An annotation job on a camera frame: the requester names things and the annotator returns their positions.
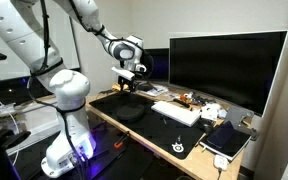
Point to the white keyboard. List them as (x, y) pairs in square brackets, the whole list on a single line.
[(175, 113)]

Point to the dark blue phone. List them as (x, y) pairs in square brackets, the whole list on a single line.
[(220, 135)]

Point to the black electronics box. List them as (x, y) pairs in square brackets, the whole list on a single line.
[(4, 91)]

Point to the black pouch on papers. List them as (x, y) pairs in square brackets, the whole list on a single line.
[(146, 87)]

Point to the black remote control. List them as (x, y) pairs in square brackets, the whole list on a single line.
[(181, 102)]

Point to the black desk mat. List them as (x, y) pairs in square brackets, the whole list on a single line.
[(157, 130)]

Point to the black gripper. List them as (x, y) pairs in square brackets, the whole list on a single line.
[(126, 81)]

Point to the orange cloth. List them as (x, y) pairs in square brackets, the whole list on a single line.
[(115, 87)]

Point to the flat black monitor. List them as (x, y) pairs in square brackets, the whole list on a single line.
[(159, 65)]

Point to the small white adapter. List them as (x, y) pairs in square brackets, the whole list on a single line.
[(221, 163)]

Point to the curved white-framed monitor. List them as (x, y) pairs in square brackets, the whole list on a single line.
[(227, 66)]

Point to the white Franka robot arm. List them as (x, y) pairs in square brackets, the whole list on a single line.
[(69, 93)]

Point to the small orange gadget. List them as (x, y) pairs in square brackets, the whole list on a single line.
[(185, 97)]

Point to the white-edged black tablet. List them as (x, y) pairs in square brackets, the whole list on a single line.
[(230, 148)]

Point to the stack of white papers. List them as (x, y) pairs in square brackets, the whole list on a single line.
[(157, 90)]

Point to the black computer mouse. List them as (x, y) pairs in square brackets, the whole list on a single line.
[(206, 126)]

